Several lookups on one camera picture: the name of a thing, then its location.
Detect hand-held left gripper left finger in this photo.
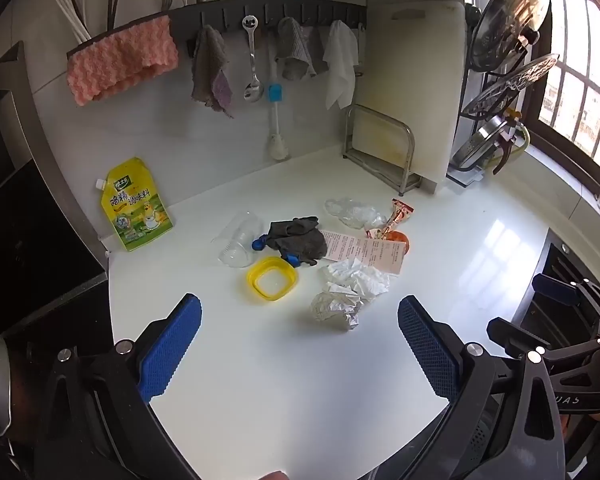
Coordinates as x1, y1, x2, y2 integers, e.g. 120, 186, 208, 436
32, 292, 203, 480

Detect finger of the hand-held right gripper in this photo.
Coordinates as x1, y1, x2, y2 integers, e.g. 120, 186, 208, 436
486, 317, 600, 369
532, 274, 600, 322

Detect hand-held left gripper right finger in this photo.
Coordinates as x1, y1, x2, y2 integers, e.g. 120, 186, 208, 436
380, 295, 568, 480

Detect aluminium foil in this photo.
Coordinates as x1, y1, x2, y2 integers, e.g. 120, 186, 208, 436
309, 285, 368, 333

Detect white tissue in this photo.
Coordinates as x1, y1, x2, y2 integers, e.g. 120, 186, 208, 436
320, 257, 391, 303

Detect orange round lid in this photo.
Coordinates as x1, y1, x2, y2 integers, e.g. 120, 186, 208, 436
382, 230, 411, 257

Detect yellow rimmed container lid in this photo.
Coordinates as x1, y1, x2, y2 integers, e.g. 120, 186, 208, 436
246, 256, 299, 302

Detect clear plastic cup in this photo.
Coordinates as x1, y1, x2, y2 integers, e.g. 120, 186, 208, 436
211, 210, 266, 268

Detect orange snack wrapper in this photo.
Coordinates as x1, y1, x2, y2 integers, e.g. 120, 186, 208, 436
365, 198, 412, 241

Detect clear plastic bag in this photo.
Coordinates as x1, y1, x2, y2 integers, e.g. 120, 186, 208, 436
324, 196, 388, 231

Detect dark grey rag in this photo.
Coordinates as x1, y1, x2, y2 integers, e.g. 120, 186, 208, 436
265, 216, 328, 266

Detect steel sink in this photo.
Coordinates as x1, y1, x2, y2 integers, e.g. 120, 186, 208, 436
510, 227, 600, 341

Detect printed paper receipt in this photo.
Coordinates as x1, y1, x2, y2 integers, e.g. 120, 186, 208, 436
319, 229, 407, 277

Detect black lid rack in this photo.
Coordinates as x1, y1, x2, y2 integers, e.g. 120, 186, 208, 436
447, 5, 531, 188

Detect yellow seasoning pouch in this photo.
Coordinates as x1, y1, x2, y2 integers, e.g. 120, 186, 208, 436
95, 156, 175, 252

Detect steel pot lid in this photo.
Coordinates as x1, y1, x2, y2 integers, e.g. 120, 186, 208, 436
452, 115, 518, 171

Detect black stove top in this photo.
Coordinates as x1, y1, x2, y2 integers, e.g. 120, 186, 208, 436
0, 42, 110, 346

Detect metal cutting board stand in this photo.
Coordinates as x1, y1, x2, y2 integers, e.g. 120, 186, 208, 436
342, 104, 421, 197

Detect perforated metal steamer plate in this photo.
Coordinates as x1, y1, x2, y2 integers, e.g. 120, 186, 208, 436
462, 54, 560, 121

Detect window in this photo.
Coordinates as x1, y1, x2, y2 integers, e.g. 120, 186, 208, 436
465, 0, 600, 181

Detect white cutting board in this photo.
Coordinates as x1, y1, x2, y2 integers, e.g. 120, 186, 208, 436
352, 2, 468, 196

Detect white bottle brush blue band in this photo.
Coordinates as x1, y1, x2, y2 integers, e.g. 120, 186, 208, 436
265, 35, 292, 162

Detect metal spoon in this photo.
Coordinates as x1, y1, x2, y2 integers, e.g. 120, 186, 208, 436
242, 15, 265, 103

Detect large glass pot lid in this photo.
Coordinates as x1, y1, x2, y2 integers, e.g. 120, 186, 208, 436
467, 0, 552, 71

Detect grey purple rag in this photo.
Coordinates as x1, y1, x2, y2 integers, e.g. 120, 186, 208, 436
190, 25, 235, 120

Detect pink textured dish cloth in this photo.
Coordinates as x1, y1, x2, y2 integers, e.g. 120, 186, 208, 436
66, 15, 179, 107

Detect white cloth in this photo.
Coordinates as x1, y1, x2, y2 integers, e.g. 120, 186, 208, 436
324, 20, 361, 110

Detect grey cloth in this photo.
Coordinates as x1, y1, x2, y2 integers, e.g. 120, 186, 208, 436
276, 16, 331, 81

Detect bundle of white chopsticks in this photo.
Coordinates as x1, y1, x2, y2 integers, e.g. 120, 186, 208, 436
55, 0, 92, 45

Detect blue strap clip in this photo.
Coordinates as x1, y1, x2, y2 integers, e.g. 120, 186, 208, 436
251, 234, 302, 268

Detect grey wall utensil rack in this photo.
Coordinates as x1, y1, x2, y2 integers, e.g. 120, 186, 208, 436
66, 2, 368, 61

